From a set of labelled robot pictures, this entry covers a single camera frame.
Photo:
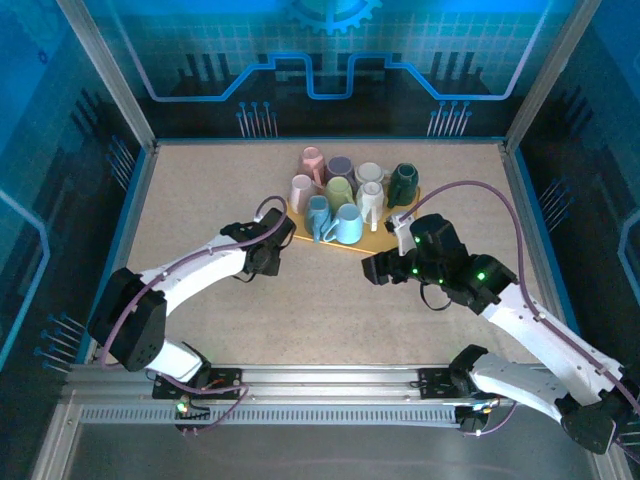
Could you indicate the light blue mug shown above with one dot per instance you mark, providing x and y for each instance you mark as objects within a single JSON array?
[{"x": 350, "y": 225}]

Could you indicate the white speckled mug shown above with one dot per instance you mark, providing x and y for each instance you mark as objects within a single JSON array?
[{"x": 371, "y": 200}]

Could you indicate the dark green mug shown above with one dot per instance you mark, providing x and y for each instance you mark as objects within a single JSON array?
[{"x": 402, "y": 185}]

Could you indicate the pale pink faceted mug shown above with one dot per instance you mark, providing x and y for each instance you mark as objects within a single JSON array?
[{"x": 301, "y": 192}]

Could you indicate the light green mug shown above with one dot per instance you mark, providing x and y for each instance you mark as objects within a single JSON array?
[{"x": 339, "y": 192}]

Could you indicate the white mug red interior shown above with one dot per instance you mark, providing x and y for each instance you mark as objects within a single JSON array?
[{"x": 369, "y": 172}]

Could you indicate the purple mug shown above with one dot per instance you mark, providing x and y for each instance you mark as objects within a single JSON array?
[{"x": 340, "y": 170}]

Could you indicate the pink mug with lettering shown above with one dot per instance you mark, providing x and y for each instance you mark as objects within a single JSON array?
[{"x": 311, "y": 165}]

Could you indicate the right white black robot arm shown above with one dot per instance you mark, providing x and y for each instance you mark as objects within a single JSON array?
[{"x": 550, "y": 340}]

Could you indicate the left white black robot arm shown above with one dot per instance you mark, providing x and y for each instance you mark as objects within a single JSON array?
[{"x": 190, "y": 275}]

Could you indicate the yellow plastic tray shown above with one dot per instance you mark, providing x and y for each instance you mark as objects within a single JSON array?
[{"x": 367, "y": 244}]

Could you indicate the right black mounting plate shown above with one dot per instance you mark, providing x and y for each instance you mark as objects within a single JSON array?
[{"x": 435, "y": 382}]

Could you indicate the black mounting plate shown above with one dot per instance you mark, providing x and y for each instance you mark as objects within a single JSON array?
[
  {"x": 435, "y": 382},
  {"x": 225, "y": 380}
]

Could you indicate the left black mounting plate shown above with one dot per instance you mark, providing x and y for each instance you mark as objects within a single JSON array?
[{"x": 225, "y": 380}]

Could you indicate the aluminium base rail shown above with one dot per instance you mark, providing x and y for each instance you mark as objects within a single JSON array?
[{"x": 325, "y": 380}]

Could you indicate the right aluminium enclosure post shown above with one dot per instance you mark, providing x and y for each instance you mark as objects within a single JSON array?
[{"x": 547, "y": 75}]

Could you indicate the aluminium enclosure post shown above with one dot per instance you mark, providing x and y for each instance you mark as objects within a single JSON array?
[
  {"x": 111, "y": 75},
  {"x": 547, "y": 75}
]

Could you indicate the left aluminium enclosure post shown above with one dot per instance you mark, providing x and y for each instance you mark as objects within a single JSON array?
[{"x": 111, "y": 75}]

